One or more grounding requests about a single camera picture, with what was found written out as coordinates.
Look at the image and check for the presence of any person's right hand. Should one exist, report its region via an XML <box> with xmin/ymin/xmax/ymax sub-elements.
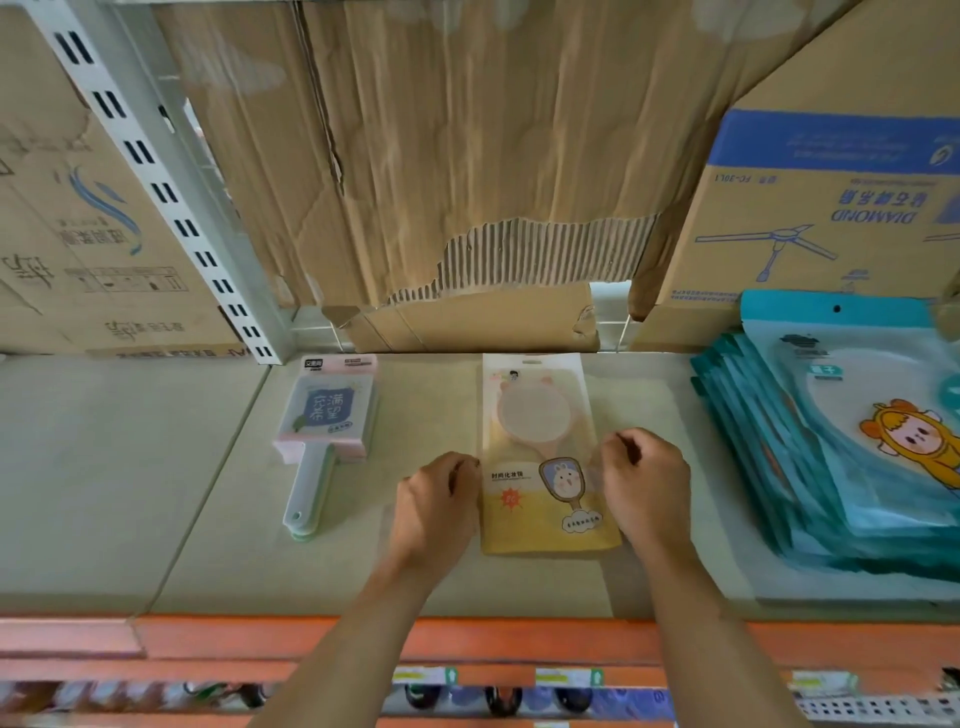
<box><xmin>599</xmin><ymin>427</ymin><xmax>693</xmax><ymax>557</ymax></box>

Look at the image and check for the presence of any person's left hand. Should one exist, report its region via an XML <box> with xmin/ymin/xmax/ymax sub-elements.
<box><xmin>388</xmin><ymin>451</ymin><xmax>483</xmax><ymax>576</ymax></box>

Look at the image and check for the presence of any yellow packaged hand mirror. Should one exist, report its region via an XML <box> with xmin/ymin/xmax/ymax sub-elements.
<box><xmin>480</xmin><ymin>352</ymin><xmax>624</xmax><ymax>557</ymax></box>

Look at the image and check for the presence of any person's left forearm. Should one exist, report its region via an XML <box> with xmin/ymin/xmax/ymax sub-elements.
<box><xmin>264</xmin><ymin>558</ymin><xmax>436</xmax><ymax>728</ymax></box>

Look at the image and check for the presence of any person's right forearm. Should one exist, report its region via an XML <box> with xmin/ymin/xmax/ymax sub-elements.
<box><xmin>641</xmin><ymin>541</ymin><xmax>813</xmax><ymax>728</ymax></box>

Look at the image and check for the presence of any pale green hand mirror pink sleeve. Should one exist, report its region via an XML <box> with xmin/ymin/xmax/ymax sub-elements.
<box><xmin>273</xmin><ymin>360</ymin><xmax>381</xmax><ymax>543</ymax></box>
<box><xmin>276</xmin><ymin>354</ymin><xmax>378</xmax><ymax>535</ymax></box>

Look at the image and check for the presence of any yellow green price tag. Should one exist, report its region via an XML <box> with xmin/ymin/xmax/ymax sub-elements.
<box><xmin>786</xmin><ymin>669</ymin><xmax>861</xmax><ymax>696</ymax></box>
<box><xmin>534</xmin><ymin>666</ymin><xmax>606</xmax><ymax>689</ymax></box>
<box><xmin>392</xmin><ymin>666</ymin><xmax>459</xmax><ymax>688</ymax></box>

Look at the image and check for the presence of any stack of teal cartoon packets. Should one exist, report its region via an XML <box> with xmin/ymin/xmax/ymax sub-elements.
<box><xmin>689</xmin><ymin>290</ymin><xmax>960</xmax><ymax>583</ymax></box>

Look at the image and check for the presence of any cardboard fan box blue band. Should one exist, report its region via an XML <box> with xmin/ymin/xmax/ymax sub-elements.
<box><xmin>628</xmin><ymin>0</ymin><xmax>960</xmax><ymax>354</ymax></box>

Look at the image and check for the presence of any torn brown cardboard sheet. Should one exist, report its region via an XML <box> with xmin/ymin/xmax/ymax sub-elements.
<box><xmin>150</xmin><ymin>0</ymin><xmax>864</xmax><ymax>322</ymax></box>

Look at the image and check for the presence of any white slotted strip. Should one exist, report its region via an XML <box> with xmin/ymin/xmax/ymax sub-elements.
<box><xmin>793</xmin><ymin>693</ymin><xmax>960</xmax><ymax>726</ymax></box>

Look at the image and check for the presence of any row of hanging packaged goods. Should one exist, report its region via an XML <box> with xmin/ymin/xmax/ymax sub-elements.
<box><xmin>0</xmin><ymin>680</ymin><xmax>269</xmax><ymax>715</ymax></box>

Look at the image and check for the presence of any white slotted shelf upright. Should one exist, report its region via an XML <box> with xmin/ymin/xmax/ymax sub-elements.
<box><xmin>21</xmin><ymin>0</ymin><xmax>295</xmax><ymax>366</ymax></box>

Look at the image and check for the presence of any cardboard box with blue swirl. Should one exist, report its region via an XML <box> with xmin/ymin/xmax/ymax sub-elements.
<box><xmin>0</xmin><ymin>0</ymin><xmax>258</xmax><ymax>358</ymax></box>

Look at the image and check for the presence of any orange shelf rail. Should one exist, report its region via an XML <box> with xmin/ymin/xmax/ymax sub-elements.
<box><xmin>0</xmin><ymin>614</ymin><xmax>960</xmax><ymax>685</ymax></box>

